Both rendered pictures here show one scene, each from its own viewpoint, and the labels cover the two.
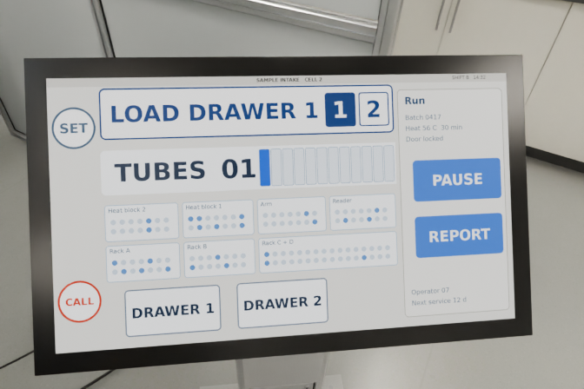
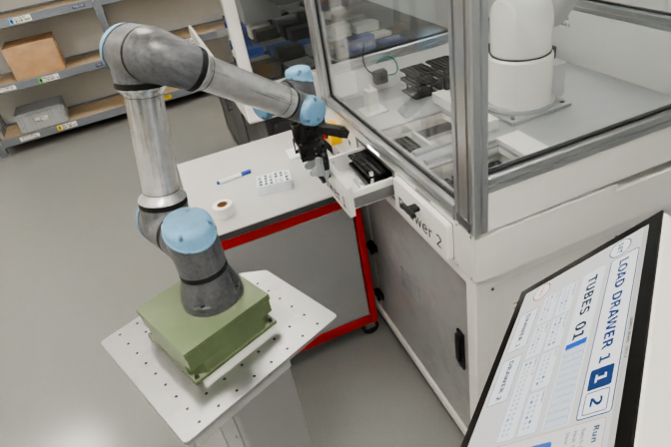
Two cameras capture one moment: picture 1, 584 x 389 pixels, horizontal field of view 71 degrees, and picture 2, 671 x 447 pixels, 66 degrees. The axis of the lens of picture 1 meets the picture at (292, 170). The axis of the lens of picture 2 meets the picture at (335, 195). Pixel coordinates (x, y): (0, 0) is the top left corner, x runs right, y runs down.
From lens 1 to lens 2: 75 cm
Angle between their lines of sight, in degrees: 97
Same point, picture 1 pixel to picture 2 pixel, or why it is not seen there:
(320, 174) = (562, 377)
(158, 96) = (630, 272)
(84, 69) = (651, 234)
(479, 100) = not seen: outside the picture
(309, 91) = (617, 352)
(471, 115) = not seen: outside the picture
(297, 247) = (527, 378)
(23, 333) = not seen: outside the picture
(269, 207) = (553, 354)
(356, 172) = (556, 401)
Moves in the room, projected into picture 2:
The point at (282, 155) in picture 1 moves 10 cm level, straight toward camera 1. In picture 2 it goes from (579, 350) to (505, 324)
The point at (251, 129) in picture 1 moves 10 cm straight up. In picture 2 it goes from (600, 327) to (609, 270)
